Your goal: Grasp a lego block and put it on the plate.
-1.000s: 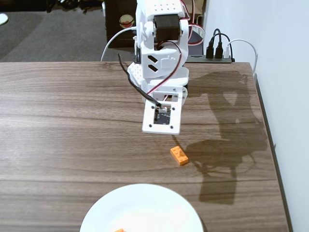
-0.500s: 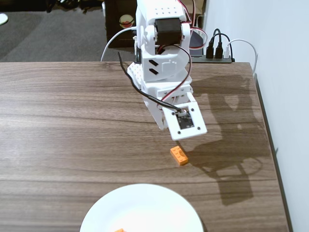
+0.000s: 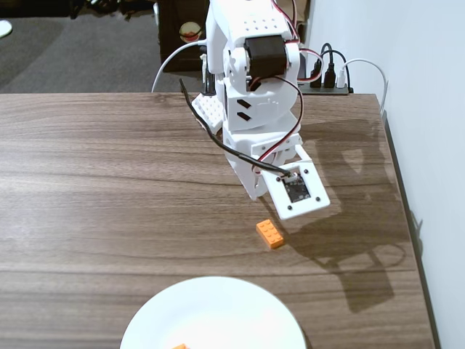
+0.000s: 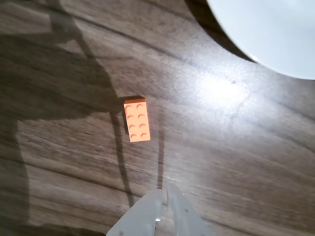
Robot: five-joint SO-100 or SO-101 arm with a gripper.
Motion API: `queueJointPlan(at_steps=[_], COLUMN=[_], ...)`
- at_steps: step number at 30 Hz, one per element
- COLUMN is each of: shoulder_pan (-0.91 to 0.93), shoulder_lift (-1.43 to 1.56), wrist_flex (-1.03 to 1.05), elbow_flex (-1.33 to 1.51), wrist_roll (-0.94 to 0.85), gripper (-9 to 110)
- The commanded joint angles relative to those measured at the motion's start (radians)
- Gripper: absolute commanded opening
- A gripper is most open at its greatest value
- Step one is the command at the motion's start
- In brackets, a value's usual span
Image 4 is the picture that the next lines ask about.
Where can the orange lego block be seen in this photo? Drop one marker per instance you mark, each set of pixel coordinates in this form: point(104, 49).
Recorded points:
point(137, 120)

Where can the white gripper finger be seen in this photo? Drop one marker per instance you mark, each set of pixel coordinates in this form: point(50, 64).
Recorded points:
point(187, 218)
point(137, 216)

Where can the white round plate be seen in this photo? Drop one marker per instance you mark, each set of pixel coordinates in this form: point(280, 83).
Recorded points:
point(270, 29)

